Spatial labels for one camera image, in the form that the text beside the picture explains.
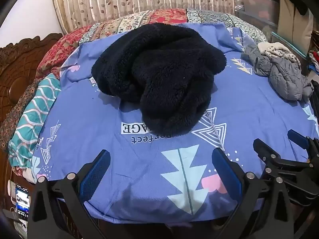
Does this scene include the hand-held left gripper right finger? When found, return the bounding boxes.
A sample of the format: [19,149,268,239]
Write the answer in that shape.
[211,147,295,239]

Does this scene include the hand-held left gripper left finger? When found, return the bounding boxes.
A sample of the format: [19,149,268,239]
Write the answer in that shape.
[27,149,111,239]

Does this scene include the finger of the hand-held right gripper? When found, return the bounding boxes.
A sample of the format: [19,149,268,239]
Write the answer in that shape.
[253,138,315,180]
[287,129,319,160]

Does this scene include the black fleece garment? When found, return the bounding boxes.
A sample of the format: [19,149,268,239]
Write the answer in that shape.
[92,22,227,136]

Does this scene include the hanging beige and black clothes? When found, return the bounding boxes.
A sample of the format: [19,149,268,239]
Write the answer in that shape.
[272,0,315,51]

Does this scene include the blue printed bedsheet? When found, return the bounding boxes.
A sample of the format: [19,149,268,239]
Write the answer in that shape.
[31,22,319,223]

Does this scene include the grey puffer jacket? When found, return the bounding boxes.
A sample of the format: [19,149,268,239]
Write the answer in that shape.
[243,43,314,101]

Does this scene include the smartphone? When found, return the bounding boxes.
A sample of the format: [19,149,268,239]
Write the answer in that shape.
[15,184,30,221]

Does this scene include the teal wavy pattern pillow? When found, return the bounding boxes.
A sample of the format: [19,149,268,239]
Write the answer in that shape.
[9,73,62,170]

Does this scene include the white fleece cloth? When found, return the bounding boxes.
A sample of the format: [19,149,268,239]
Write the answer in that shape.
[258,42,301,63]

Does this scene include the brown floral cloth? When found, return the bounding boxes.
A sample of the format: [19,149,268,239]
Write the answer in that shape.
[0,78,40,153]

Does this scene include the red floral patchwork quilt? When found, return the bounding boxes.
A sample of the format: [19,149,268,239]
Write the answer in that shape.
[35,8,268,80]

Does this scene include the carved wooden headboard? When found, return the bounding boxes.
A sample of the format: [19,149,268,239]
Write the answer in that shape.
[0,33,63,122]

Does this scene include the clear storage box teal lid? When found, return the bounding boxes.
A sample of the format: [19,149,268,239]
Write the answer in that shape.
[240,0,280,26]

